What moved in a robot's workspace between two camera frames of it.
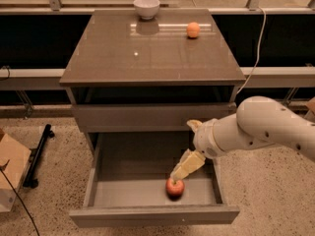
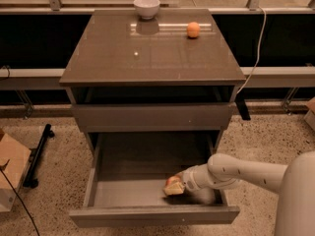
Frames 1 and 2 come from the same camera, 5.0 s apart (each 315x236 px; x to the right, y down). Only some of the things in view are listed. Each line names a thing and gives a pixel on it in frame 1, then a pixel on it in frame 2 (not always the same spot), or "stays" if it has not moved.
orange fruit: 193,29 stays
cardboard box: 19,156 stays
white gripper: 205,139 -> 189,179
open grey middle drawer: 125,177 stays
